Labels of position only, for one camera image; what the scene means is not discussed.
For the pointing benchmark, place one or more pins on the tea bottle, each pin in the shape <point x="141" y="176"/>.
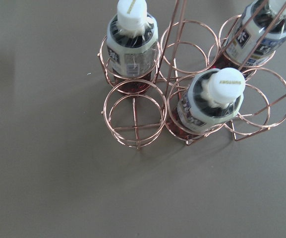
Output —
<point x="213" y="97"/>
<point x="259" y="32"/>

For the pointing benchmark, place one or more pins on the tea bottle front end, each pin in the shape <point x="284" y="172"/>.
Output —
<point x="132" y="41"/>

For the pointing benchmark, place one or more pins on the copper wire bottle rack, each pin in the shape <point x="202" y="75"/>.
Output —
<point x="166" y="88"/>

